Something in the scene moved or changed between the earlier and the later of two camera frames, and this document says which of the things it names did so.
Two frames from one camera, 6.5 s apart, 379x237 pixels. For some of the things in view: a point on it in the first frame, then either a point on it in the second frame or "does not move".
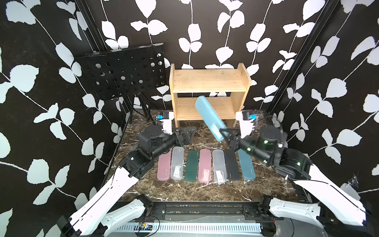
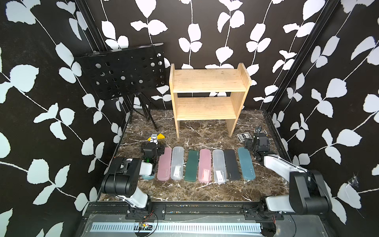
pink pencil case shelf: x=204 y=165 does not move
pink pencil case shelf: x=164 y=166 does not move
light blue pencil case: x=210 y=118 to x=147 y=177
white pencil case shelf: x=177 y=163 does not move
